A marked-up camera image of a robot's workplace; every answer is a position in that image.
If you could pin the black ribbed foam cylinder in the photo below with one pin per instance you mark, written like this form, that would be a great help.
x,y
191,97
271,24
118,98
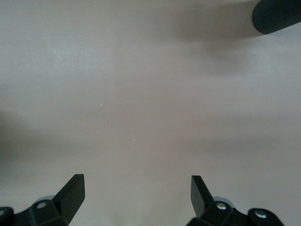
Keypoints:
x,y
275,16

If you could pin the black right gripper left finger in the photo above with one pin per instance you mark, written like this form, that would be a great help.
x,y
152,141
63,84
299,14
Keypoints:
x,y
65,200

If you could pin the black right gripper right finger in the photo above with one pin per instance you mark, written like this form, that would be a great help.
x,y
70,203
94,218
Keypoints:
x,y
202,202

